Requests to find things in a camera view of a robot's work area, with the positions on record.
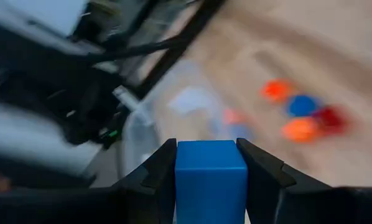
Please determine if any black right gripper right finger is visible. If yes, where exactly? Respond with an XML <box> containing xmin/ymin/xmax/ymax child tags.
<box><xmin>236</xmin><ymin>138</ymin><xmax>372</xmax><ymax>224</ymax></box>

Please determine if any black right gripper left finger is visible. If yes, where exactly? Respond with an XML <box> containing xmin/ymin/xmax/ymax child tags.
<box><xmin>0</xmin><ymin>139</ymin><xmax>177</xmax><ymax>224</ymax></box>

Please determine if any large blue block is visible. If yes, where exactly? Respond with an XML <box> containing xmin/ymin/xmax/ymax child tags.
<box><xmin>174</xmin><ymin>139</ymin><xmax>248</xmax><ymax>224</ymax></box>

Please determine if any clear plastic bin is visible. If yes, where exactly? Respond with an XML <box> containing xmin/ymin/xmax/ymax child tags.
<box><xmin>119</xmin><ymin>58</ymin><xmax>258</xmax><ymax>187</ymax></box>

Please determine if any small orange block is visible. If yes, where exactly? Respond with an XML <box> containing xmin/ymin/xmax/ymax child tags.
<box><xmin>259</xmin><ymin>78</ymin><xmax>294</xmax><ymax>103</ymax></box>
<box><xmin>281</xmin><ymin>116</ymin><xmax>322</xmax><ymax>144</ymax></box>

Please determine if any small red block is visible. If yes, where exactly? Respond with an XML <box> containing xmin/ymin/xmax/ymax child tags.
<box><xmin>313</xmin><ymin>105</ymin><xmax>350</xmax><ymax>134</ymax></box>

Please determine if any small blue block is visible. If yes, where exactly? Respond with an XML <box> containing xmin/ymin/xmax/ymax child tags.
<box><xmin>286</xmin><ymin>95</ymin><xmax>320</xmax><ymax>118</ymax></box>

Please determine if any black metal table frame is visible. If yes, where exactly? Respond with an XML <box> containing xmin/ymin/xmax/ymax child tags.
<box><xmin>136</xmin><ymin>0</ymin><xmax>227</xmax><ymax>100</ymax></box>

